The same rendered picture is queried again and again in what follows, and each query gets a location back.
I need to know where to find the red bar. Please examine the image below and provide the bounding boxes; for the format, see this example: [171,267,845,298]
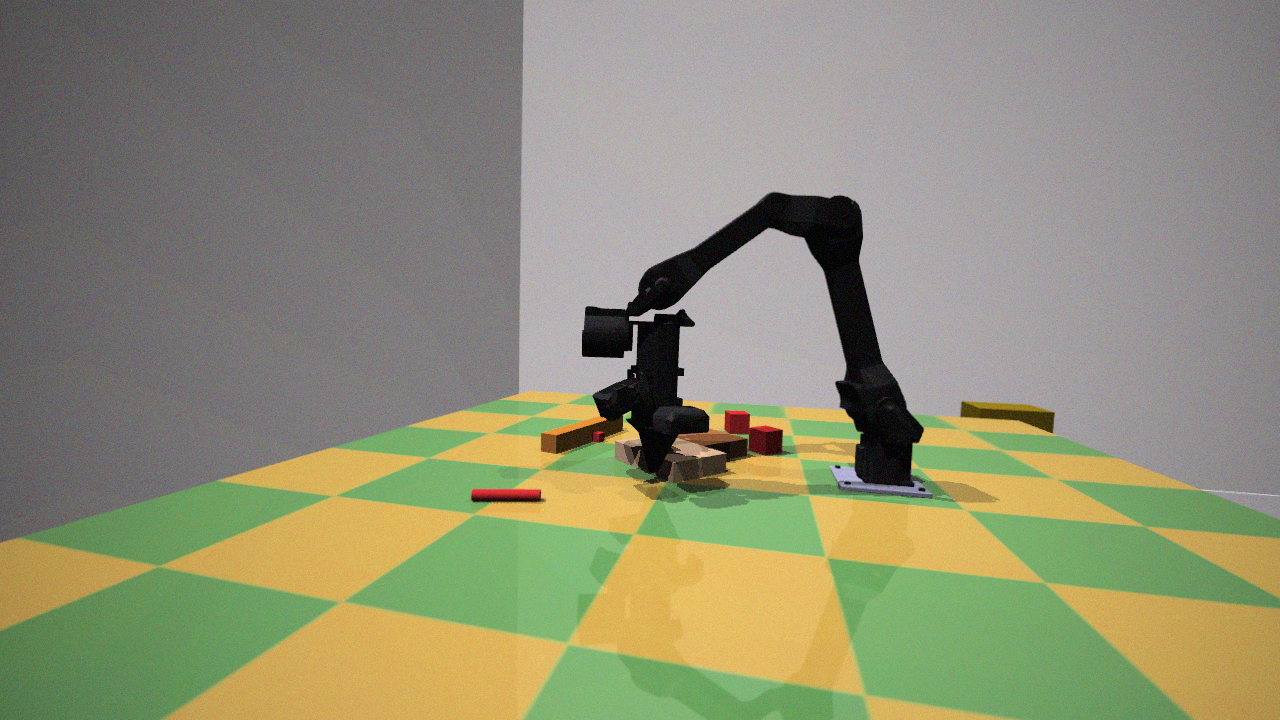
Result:
[472,489,541,502]

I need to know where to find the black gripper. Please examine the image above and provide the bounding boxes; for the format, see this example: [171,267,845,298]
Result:
[626,359,710,473]

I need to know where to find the brown square block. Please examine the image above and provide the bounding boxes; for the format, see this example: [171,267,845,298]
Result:
[677,428,748,460]

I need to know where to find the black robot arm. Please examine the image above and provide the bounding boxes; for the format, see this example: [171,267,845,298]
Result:
[582,192,924,487]

